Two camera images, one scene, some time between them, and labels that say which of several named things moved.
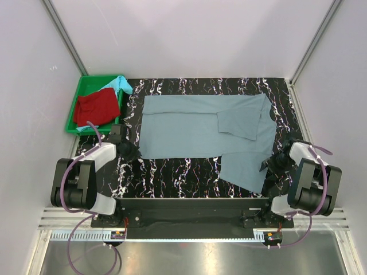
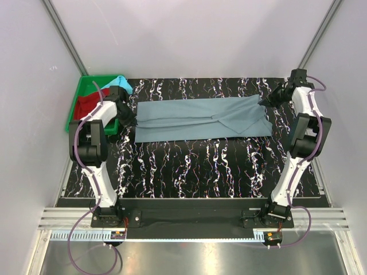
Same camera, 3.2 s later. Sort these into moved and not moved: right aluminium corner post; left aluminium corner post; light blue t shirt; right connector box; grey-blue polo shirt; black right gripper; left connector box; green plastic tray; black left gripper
Moved: black left gripper; black right gripper; grey-blue polo shirt
Not moved: left connector box; right connector box; green plastic tray; right aluminium corner post; light blue t shirt; left aluminium corner post
